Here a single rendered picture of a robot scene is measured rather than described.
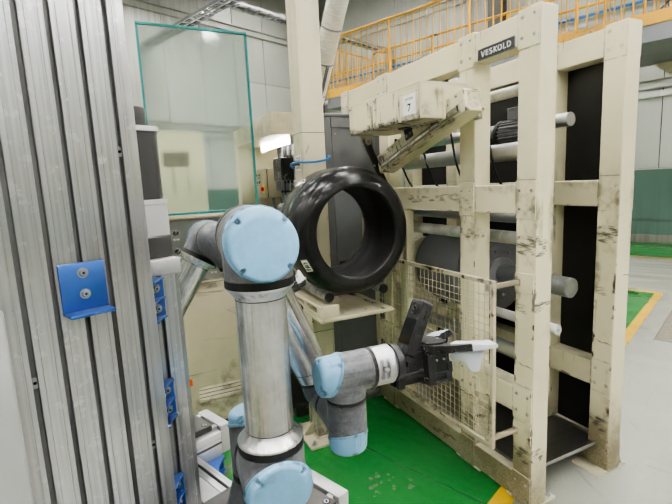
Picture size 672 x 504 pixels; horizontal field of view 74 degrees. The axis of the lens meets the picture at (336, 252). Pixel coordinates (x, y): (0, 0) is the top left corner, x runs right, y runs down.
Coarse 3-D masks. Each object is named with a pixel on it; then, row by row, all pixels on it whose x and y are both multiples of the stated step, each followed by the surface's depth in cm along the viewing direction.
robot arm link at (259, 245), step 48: (240, 240) 67; (288, 240) 69; (240, 288) 70; (288, 288) 73; (240, 336) 74; (288, 384) 76; (240, 432) 80; (288, 432) 77; (240, 480) 79; (288, 480) 74
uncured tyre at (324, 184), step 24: (336, 168) 195; (360, 168) 197; (312, 192) 187; (336, 192) 189; (360, 192) 225; (384, 192) 199; (288, 216) 193; (312, 216) 186; (384, 216) 225; (312, 240) 187; (384, 240) 226; (312, 264) 189; (360, 264) 229; (384, 264) 203; (336, 288) 197; (360, 288) 201
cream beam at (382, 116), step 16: (384, 96) 197; (400, 96) 186; (416, 96) 177; (432, 96) 178; (448, 96) 181; (352, 112) 225; (368, 112) 211; (384, 112) 199; (400, 112) 188; (416, 112) 178; (432, 112) 179; (352, 128) 227; (368, 128) 212; (384, 128) 206
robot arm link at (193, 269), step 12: (192, 228) 143; (192, 240) 139; (192, 252) 138; (180, 264) 140; (192, 264) 139; (204, 264) 139; (180, 276) 138; (192, 276) 139; (204, 276) 144; (180, 288) 138; (192, 288) 140
